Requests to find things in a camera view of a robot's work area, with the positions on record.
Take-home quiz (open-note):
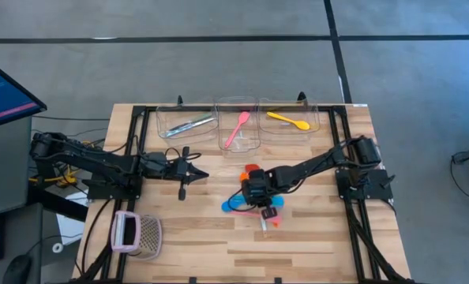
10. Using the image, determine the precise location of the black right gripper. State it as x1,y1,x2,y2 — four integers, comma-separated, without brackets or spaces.
242,168,279,222

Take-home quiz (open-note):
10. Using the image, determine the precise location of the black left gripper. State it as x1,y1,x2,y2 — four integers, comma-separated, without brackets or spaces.
165,146,210,201

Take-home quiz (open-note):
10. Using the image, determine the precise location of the light blue silicone spatula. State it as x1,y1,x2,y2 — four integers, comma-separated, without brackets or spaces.
234,192,285,209

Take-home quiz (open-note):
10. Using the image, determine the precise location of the blue-handled metal knife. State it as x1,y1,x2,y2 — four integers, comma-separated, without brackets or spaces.
166,117,217,135

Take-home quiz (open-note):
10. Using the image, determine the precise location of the green-handled metal knife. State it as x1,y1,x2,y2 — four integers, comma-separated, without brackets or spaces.
181,112,215,126

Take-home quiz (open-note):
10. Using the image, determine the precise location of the yellow silicone spoon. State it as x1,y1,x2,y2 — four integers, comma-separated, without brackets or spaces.
266,111,311,132

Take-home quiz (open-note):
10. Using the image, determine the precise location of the wide clear plastic bin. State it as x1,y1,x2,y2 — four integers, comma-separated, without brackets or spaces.
257,96,321,142
155,98,219,142

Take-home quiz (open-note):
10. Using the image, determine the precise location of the narrow clear plastic bin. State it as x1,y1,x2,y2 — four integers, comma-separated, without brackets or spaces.
214,95,261,154

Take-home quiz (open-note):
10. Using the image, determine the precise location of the pink mesh basket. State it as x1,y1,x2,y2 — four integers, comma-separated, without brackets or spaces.
111,210,163,262

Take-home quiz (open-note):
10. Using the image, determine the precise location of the white paper sheet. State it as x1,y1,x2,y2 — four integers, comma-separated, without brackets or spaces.
55,192,88,246

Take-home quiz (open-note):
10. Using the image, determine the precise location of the black beam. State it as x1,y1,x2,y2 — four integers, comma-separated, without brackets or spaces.
27,184,90,222

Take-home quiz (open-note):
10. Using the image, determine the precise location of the grey cabinet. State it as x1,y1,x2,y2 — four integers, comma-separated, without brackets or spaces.
0,116,34,219

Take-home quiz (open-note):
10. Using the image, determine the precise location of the black computer mouse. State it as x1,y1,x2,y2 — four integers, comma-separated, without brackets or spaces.
2,254,33,284

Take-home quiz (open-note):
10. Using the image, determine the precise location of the computer monitor with blue screen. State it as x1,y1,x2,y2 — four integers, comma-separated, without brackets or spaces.
0,54,48,132

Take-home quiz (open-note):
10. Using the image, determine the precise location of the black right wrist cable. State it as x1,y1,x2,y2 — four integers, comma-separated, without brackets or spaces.
227,191,260,215

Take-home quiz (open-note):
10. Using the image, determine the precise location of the black aluminium table frame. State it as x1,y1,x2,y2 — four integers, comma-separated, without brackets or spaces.
71,103,417,284

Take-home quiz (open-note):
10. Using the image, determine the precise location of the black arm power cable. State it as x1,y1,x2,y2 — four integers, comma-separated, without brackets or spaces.
80,198,114,277

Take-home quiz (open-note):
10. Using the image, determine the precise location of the yellow cable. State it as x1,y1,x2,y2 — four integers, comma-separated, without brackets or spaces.
28,140,96,187

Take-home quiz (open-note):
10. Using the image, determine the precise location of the black floor cable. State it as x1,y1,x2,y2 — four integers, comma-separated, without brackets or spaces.
449,151,469,204
31,114,110,122

